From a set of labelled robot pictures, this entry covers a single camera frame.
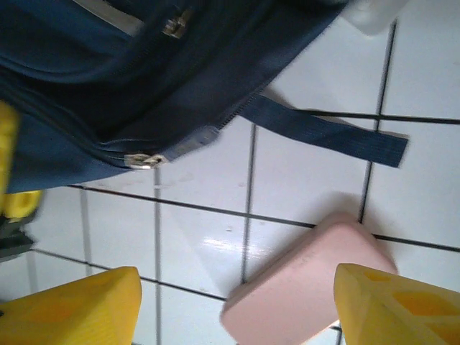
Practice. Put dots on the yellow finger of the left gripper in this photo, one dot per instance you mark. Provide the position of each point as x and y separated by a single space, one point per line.
23 205
8 143

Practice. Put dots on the silver stapler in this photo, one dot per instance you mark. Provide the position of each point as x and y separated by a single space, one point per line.
372 16

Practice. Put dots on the navy blue backpack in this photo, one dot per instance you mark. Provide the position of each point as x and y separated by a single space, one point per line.
108 54

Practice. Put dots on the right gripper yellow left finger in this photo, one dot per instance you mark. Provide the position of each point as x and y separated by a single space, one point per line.
79 312

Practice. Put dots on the pink pencil case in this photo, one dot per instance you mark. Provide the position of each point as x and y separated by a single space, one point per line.
294 280

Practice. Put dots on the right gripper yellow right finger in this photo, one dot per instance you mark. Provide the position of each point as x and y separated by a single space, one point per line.
395 312

